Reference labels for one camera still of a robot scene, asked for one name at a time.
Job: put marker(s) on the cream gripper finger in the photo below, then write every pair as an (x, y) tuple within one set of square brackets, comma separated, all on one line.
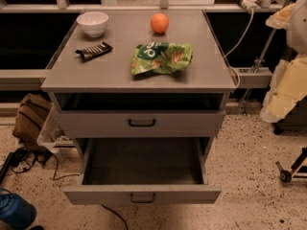
[(280, 19)]

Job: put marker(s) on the grey drawer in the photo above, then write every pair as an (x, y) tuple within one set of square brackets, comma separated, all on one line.
[(128, 171), (132, 124)]

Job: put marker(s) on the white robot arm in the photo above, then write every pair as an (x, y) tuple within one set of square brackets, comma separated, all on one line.
[(296, 34)]

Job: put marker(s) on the grey top drawer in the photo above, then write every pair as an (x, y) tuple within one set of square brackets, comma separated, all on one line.
[(132, 124)]

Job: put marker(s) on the grey drawer cabinet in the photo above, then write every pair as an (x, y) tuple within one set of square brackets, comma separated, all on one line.
[(106, 83)]

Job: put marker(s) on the metal tripod pole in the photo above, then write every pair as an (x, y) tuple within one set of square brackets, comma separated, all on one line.
[(259, 61)]

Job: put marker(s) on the black wheeled stand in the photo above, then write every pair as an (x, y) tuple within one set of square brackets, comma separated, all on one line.
[(297, 170)]

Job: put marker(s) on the orange fruit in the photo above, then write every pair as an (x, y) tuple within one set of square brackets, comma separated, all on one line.
[(159, 23)]

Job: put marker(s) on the green chip bag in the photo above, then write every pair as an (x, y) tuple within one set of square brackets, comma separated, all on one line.
[(161, 58)]

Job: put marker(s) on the white ceramic bowl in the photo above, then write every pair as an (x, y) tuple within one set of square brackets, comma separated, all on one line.
[(93, 23)]

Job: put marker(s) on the dark chocolate bar wrapper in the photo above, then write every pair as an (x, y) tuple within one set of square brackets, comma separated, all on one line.
[(94, 51)]

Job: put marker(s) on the clear plastic bin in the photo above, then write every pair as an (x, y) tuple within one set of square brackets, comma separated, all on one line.
[(51, 136)]

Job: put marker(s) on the brown backpack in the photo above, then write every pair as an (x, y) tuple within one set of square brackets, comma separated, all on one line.
[(29, 120)]

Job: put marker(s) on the blue water jug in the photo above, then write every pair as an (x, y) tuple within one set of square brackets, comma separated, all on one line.
[(15, 210)]

